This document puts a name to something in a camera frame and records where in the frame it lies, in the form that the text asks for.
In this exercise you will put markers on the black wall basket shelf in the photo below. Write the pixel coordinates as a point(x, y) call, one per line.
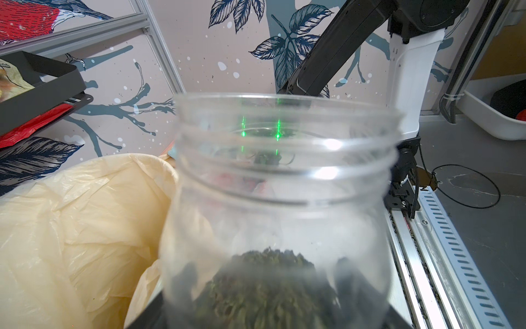
point(54, 83)

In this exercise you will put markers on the red-lidded glass jar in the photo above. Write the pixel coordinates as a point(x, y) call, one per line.
point(278, 219)

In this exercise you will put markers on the yellowish bin liner bag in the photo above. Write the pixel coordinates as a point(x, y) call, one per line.
point(74, 245)

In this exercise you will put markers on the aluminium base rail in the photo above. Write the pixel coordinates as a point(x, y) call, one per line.
point(437, 283)

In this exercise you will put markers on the white plastic tub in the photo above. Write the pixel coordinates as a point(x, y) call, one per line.
point(475, 104)

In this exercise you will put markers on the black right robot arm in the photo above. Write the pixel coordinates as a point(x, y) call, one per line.
point(363, 77)

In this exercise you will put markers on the Chuba cassava chips bag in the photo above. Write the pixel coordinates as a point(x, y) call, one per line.
point(12, 85)

